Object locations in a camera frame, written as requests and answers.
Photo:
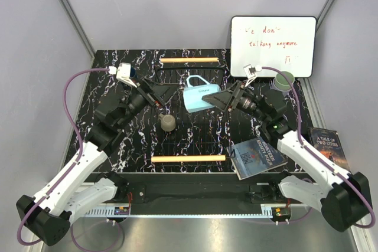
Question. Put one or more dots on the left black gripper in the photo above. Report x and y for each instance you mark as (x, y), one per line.
(155, 94)

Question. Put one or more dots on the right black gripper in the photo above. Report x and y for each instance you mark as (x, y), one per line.
(229, 98)

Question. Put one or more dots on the taupe ceramic mug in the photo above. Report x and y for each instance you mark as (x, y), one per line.
(167, 122)

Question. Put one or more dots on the light blue faceted cup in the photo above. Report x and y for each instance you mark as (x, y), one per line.
(193, 95)

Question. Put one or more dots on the dark blue ceramic cup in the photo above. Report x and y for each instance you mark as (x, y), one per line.
(133, 73)

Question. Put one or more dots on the sage green plastic cup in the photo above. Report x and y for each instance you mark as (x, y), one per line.
(284, 79)

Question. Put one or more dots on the lavender plastic cup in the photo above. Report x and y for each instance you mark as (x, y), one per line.
(285, 91)

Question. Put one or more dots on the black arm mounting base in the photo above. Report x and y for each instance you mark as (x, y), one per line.
(208, 190)

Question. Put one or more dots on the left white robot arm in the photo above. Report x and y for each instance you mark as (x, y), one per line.
(50, 213)

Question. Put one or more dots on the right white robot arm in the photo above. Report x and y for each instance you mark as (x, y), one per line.
(341, 197)

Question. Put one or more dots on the Nineteen Eighty-Four book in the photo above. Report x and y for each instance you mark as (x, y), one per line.
(255, 156)

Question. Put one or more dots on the white dry-erase board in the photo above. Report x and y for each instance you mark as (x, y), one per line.
(284, 43)

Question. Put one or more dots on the Tale of Two Cities book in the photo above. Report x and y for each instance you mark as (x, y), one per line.
(327, 142)

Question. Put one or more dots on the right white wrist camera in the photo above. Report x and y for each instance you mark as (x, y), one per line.
(251, 73)

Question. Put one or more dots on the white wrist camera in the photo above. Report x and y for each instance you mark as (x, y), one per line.
(122, 74)
(251, 73)

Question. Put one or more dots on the far wooden rack handle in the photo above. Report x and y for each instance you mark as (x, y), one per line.
(189, 60)

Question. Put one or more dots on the wooden rack handle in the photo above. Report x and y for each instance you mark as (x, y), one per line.
(193, 158)
(189, 60)

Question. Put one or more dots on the black wire dish rack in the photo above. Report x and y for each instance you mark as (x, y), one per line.
(205, 132)

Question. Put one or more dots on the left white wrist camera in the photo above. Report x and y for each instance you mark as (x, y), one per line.
(122, 74)

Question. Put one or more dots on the near wooden rack handle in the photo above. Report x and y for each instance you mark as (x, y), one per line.
(193, 158)

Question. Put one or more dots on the white slotted cable duct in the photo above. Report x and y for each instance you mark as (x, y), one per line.
(190, 211)

